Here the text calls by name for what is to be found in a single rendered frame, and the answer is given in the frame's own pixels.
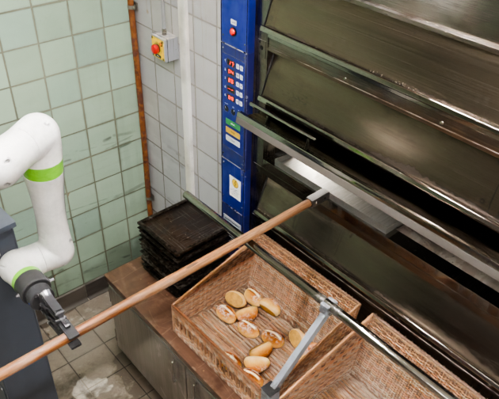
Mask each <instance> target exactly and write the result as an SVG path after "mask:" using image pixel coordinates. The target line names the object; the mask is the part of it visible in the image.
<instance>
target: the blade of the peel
mask: <svg viewBox="0 0 499 399"><path fill-rule="evenodd" d="M275 165H276V166H277V167H279V168H281V169H282V170H283V171H285V172H287V173H289V174H290V175H292V176H293V177H295V178H296V179H298V180H300V181H302V182H303V183H304V184H306V185H308V186H309V187H311V188H313V189H314V190H315V191H318V190H320V189H322V188H325V189H326V190H328V191H329V199H330V200H332V201H333V202H335V203H336V204H338V205H340V206H341V207H343V208H344V209H346V210H347V211H349V212H351V213H353V214H354V215H355V216H357V217H359V218H360V219H362V220H364V221H365V222H367V223H368V224H370V225H372V226H373V227H375V228H376V229H378V230H380V231H381V232H383V233H385V234H388V233H389V232H391V231H392V230H393V229H395V228H396V227H398V226H400V225H401V224H402V223H401V222H399V221H398V220H396V219H395V218H392V217H391V216H389V215H388V214H386V213H385V212H383V211H381V210H380V209H378V208H377V207H374V206H373V205H371V204H370V203H368V202H366V201H365V200H363V199H361V198H360V197H358V196H356V195H354V194H353V193H351V192H350V191H348V190H347V189H345V188H343V187H341V186H340V185H339V184H336V183H335V182H333V181H331V180H330V179H328V178H327V177H324V176H323V175H321V174H320V173H318V172H317V171H315V170H313V169H312V168H310V167H309V166H307V165H305V164H303V163H302V162H300V161H298V160H297V159H295V158H293V157H292V156H290V155H289V154H285V155H284V156H281V157H279V158H276V159H275Z"/></svg>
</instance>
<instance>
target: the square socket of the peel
mask: <svg viewBox="0 0 499 399"><path fill-rule="evenodd" d="M307 199H309V200H310V201H311V203H312V206H311V208H313V207H316V206H317V205H319V204H320V203H322V202H324V201H326V200H328V199H329V191H328V190H326V189H325V188H322V189H320V190H318V191H317V192H315V193H313V194H311V195H309V196H308V197H307V198H306V200H307Z"/></svg>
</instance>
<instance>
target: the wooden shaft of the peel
mask: <svg viewBox="0 0 499 399"><path fill-rule="evenodd" d="M311 206H312V203H311V201H310V200H309V199H306V200H304V201H303V202H301V203H299V204H297V205H295V206H294V207H292V208H290V209H288V210H286V211H285V212H283V213H281V214H279V215H277V216H276V217H274V218H271V219H270V220H268V221H267V222H264V223H262V224H261V225H259V226H257V227H255V228H253V229H252V230H250V231H248V232H246V233H245V234H243V235H241V236H239V237H237V238H235V239H234V240H232V241H230V242H228V243H226V244H225V245H223V246H221V247H219V248H217V249H216V250H214V251H212V252H210V253H208V254H207V255H205V256H202V257H201V258H200V259H198V260H195V261H193V262H192V263H191V264H188V265H186V266H184V267H183V268H181V269H179V270H177V271H176V272H174V273H172V274H170V275H168V276H167V277H165V278H163V279H161V280H159V281H158V282H156V283H154V284H152V285H150V286H149V287H146V288H145V289H143V290H141V291H139V292H138V293H136V294H134V295H132V296H130V297H129V298H126V299H125V300H123V301H122V302H119V303H117V304H116V305H114V306H112V307H110V308H108V309H107V310H105V311H103V312H101V313H99V314H98V315H96V316H94V317H92V318H90V319H89V320H87V321H84V322H83V323H81V324H80V325H77V326H76V327H75V328H76V329H77V331H78V332H79V334H80V336H82V335H84V334H86V333H87V332H89V331H91V330H93V329H95V328H96V327H98V326H99V325H102V324H104V323H105V322H106V321H109V320H111V319H112V318H114V317H116V316H117V315H119V314H121V313H123V312H124V311H126V310H129V309H130V308H132V307H133V306H136V305H137V304H139V303H141V302H142V301H144V300H146V299H148V298H149V297H151V296H153V295H155V294H157V293H158V292H160V291H162V290H164V289H166V288H167V287H169V286H171V285H173V284H174V283H176V282H178V281H180V280H181V279H184V278H185V277H186V276H189V275H191V274H192V273H194V272H196V271H198V270H199V269H201V268H203V267H205V266H206V265H208V264H210V263H211V262H213V261H215V260H218V259H219V258H220V257H223V256H224V255H226V254H228V253H230V252H231V251H233V250H235V249H236V248H238V247H240V246H242V245H244V244H245V243H247V242H249V241H251V240H253V239H254V238H256V237H258V236H260V235H262V234H263V233H265V232H267V231H268V230H271V229H272V228H274V227H275V226H278V225H280V224H281V223H282V222H285V221H287V220H288V219H290V218H292V217H293V216H295V215H297V214H299V213H300V212H302V211H305V210H306V209H307V208H309V207H311ZM80 336H78V337H76V338H74V339H73V340H75V339H77V338H79V337H80ZM73 340H69V339H68V338H67V336H66V335H65V334H64V333H63V334H61V335H60V336H57V337H56V338H54V339H53V340H50V341H48V342H47V343H45V344H43V345H41V346H39V347H38V348H36V349H34V350H32V351H30V352H29V353H27V354H25V355H23V356H22V357H20V358H18V359H15V360H14V361H13V362H11V363H8V364H6V365H5V366H4V367H1V368H0V381H2V380H4V379H5V378H8V377H9V376H11V375H12V374H15V373H17V372H18V371H20V370H22V369H24V368H25V367H27V366H29V365H30V364H32V363H34V362H36V361H37V360H39V359H42V358H43V357H45V356H46V355H48V354H50V353H52V352H54V351H55V350H57V349H59V348H61V347H62V346H64V345H66V344H68V343H70V342H71V341H73Z"/></svg>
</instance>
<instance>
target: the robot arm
mask: <svg viewBox="0 0 499 399"><path fill-rule="evenodd" d="M23 174H24V176H23ZM21 176H23V178H24V180H25V184H26V187H27V189H28V191H29V195H30V199H31V201H32V207H33V210H34V214H35V218H36V228H37V233H38V237H39V240H38V241H37V242H34V243H32V244H30V245H26V246H23V247H20V248H18V249H13V250H10V251H9V252H7V253H5V254H4V255H3V256H2V258H1V259H0V276H1V278H2V279H3V280H4V281H5V282H7V283H8V284H9V285H10V286H11V287H12V288H13V289H14V290H15V291H16V293H17V295H16V297H20V298H21V300H22V301H23V302H24V303H25V304H28V305H30V306H31V307H32V308H33V309H34V310H41V313H42V314H43V315H44V316H45V317H46V318H47V319H48V321H47V323H48V324H49V325H50V326H51V327H52V328H53V329H54V331H55V332H56V333H57V335H58V336H60V335H61V334H63V333H64V334H65V335H66V336H67V338H68V339H69V340H73V339H74V338H76V337H78V336H80V334H79V332H78V331H77V329H76V328H75V327H74V326H73V325H72V324H71V323H70V321H69V320H68V319H67V316H66V315H65V314H64V313H65V311H64V310H63V308H62V307H61V306H60V304H59V303H58V302H57V301H56V299H55V292H54V291H53V290H52V288H51V282H52V281H54V278H51V279H49V278H48V277H47V276H45V275H44V273H45V272H49V271H51V270H53V269H56V268H60V267H62V266H64V265H66V264H68V263H69V262H70V261H71V260H72V258H73V256H74V243H73V241H72V238H71V235H70V230H69V226H68V221H67V212H66V204H65V194H64V166H63V148H62V141H61V134H60V129H59V126H58V124H57V123H56V122H55V121H54V120H53V119H52V118H51V117H50V116H48V115H46V114H43V113H39V112H34V113H29V114H28V115H26V116H23V117H22V118H21V119H19V120H18V121H17V122H16V123H15V124H14V125H13V126H12V127H11V128H10V129H9V130H8V131H6V132H5V133H3V134H2V135H0V189H4V188H8V187H10V186H12V185H13V184H15V183H16V182H17V181H18V180H19V178H20V177H21Z"/></svg>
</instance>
